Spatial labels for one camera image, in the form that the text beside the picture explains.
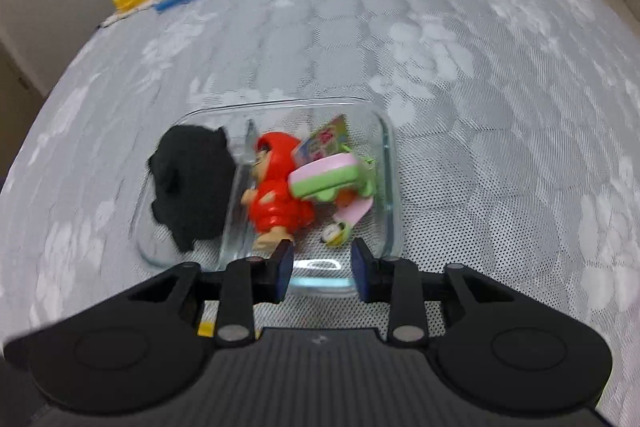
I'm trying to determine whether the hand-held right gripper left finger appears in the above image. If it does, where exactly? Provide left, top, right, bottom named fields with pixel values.
left=120, top=239, right=295, bottom=349

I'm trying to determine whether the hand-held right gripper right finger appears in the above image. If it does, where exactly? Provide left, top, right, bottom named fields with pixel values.
left=351, top=238, right=526, bottom=349

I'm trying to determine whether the divided glass container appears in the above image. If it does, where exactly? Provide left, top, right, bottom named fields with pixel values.
left=131, top=97, right=405, bottom=295

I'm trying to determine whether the red hooded figure toy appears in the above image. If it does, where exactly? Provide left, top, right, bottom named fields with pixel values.
left=241, top=132, right=317, bottom=253

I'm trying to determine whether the green carrot toy keychain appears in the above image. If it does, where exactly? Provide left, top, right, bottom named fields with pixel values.
left=289, top=114, right=378, bottom=250

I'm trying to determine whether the black plush toy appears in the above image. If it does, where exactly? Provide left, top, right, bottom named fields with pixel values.
left=146, top=124, right=241, bottom=253

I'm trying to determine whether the grey floral quilted bedspread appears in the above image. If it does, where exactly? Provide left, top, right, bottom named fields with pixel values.
left=0, top=0, right=640, bottom=427

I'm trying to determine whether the white patterned cloth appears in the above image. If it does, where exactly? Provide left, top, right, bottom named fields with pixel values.
left=100, top=2, right=156, bottom=28

